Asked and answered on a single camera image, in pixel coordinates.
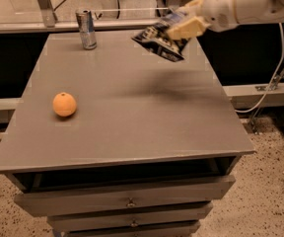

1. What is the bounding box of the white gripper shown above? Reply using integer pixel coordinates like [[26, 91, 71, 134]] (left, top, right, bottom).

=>
[[167, 0, 239, 40]]

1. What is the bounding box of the blue Kettle chip bag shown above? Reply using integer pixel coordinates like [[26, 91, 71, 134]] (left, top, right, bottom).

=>
[[132, 12, 189, 62]]

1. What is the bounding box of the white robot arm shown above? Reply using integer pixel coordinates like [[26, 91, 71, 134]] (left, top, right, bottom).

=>
[[167, 0, 284, 40]]

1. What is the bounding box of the silver blue redbull can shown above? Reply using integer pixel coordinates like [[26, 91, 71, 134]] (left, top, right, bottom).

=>
[[76, 10, 97, 50]]

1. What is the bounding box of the grey metal railing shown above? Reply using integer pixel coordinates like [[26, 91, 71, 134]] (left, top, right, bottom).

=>
[[0, 0, 177, 34]]

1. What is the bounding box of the grey drawer cabinet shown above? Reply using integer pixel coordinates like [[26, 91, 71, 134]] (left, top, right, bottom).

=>
[[0, 27, 256, 237]]

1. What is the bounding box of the orange fruit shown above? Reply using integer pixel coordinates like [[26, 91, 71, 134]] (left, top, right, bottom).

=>
[[52, 92, 77, 118]]

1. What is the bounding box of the middle grey drawer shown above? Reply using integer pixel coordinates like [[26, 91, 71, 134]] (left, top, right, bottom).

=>
[[47, 201, 212, 232]]

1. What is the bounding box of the grey drawer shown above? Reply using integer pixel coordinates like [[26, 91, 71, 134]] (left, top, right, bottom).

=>
[[47, 201, 212, 232], [15, 175, 235, 216], [64, 221, 200, 237]]

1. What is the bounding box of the bottom grey drawer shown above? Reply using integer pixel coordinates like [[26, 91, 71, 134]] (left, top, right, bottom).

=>
[[64, 221, 200, 237]]

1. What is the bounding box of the top grey drawer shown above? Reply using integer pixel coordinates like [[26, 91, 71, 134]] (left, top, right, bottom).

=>
[[15, 175, 235, 216]]

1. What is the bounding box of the white cable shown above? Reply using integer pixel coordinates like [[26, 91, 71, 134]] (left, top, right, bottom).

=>
[[234, 23, 284, 115]]

